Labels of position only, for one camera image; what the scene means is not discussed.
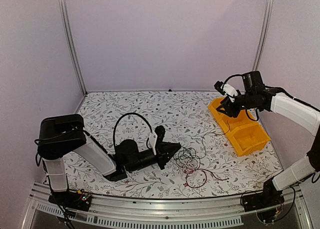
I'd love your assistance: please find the aluminium frame post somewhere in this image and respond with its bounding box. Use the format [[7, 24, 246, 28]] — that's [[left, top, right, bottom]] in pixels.
[[252, 0, 274, 71], [58, 0, 88, 96]]

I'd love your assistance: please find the yellow three-compartment bin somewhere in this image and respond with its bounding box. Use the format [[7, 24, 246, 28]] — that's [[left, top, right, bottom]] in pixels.
[[208, 97, 271, 157]]

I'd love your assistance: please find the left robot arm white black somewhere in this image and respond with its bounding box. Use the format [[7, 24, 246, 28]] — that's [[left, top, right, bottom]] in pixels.
[[34, 114, 182, 206]]

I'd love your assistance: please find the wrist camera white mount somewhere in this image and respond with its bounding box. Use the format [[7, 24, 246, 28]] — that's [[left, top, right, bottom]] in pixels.
[[146, 125, 166, 156], [213, 81, 240, 103]]

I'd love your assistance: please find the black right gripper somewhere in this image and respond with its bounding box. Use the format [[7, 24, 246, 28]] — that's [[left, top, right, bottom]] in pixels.
[[216, 92, 256, 118]]

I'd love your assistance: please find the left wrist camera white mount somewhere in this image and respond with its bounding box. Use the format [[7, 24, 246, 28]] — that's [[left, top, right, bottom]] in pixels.
[[146, 125, 166, 156]]

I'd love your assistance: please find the camera black cable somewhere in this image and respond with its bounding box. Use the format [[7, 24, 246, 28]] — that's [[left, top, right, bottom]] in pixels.
[[223, 73, 245, 86], [112, 112, 154, 152]]

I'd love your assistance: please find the right aluminium frame post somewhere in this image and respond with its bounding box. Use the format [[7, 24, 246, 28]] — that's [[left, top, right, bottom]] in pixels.
[[252, 0, 274, 71]]

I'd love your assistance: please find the front aluminium rail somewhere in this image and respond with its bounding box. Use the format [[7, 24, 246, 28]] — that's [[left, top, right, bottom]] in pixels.
[[21, 182, 313, 229]]

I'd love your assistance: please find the right camera black cable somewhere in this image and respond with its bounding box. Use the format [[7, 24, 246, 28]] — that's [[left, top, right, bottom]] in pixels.
[[223, 73, 245, 86]]

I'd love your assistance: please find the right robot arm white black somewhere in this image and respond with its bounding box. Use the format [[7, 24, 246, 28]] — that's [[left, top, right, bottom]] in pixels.
[[214, 71, 320, 207]]

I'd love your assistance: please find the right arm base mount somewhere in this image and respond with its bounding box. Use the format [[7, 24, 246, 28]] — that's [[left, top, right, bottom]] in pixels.
[[240, 190, 285, 224]]

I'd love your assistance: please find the left aluminium frame post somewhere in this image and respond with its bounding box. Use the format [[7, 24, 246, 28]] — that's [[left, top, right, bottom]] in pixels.
[[58, 0, 88, 96]]

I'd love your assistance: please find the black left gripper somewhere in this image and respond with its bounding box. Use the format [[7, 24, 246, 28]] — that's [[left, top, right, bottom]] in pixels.
[[126, 142, 181, 173]]

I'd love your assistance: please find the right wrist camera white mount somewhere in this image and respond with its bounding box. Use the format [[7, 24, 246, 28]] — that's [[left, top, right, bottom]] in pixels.
[[213, 81, 240, 103]]

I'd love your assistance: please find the floral patterned table mat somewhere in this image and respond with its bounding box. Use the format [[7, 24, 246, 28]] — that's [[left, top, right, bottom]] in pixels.
[[63, 91, 282, 199]]

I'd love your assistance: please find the left camera black cable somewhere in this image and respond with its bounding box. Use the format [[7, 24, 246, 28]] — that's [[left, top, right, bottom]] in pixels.
[[112, 112, 154, 152]]

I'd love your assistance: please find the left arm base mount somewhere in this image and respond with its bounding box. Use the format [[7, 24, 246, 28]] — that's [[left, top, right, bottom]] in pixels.
[[48, 189, 93, 212]]

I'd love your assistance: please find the thin black wire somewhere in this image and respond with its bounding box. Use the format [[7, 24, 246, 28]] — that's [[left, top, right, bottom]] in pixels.
[[173, 118, 232, 170]]

